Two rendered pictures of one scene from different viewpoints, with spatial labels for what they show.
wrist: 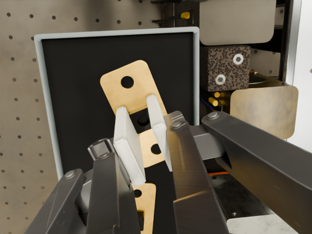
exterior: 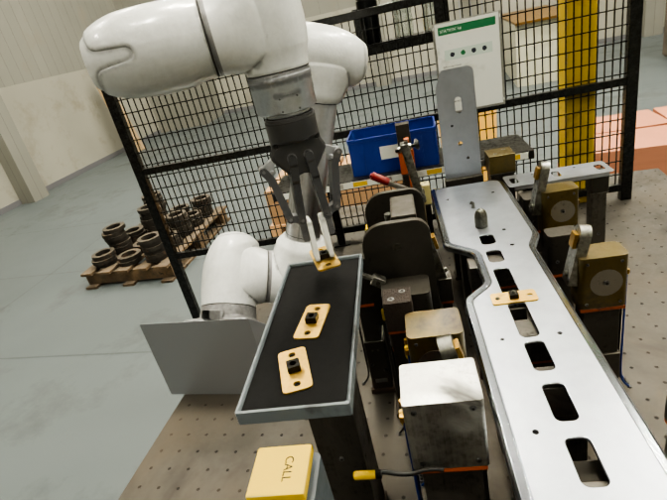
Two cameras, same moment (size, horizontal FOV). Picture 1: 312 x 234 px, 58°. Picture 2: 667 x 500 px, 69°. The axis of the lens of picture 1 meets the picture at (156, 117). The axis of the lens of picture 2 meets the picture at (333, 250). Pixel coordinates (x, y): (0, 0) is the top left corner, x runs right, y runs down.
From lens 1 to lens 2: 81 cm
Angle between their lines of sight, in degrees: 83
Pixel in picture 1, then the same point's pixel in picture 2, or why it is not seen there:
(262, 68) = not seen: hidden behind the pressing
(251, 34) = (415, 291)
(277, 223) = (453, 367)
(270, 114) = (439, 321)
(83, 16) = not seen: hidden behind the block
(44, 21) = (292, 437)
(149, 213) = (322, 316)
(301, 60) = (488, 334)
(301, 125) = (510, 374)
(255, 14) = (416, 284)
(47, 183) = not seen: outside the picture
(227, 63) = (394, 293)
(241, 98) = (413, 315)
